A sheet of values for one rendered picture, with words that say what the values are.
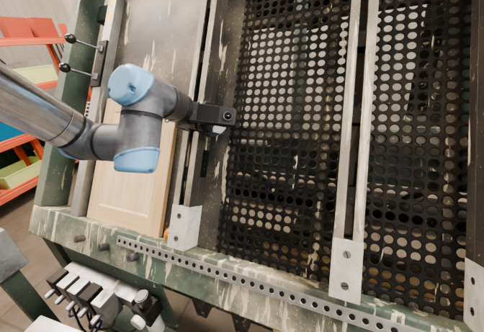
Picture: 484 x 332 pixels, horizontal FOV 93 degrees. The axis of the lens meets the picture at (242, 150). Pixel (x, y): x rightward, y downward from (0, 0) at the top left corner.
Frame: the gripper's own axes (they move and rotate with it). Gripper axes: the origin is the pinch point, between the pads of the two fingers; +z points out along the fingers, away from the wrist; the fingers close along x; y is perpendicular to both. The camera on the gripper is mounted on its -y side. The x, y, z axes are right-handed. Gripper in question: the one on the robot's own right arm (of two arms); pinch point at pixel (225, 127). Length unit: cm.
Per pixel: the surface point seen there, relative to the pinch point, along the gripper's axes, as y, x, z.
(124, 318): 67, 98, 38
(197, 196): 5.9, 22.3, -1.1
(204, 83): 6.4, -12.2, -4.9
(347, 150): -34.7, 5.6, -4.9
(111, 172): 48, 19, 1
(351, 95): -34.6, -7.2, -4.9
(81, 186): 60, 26, -2
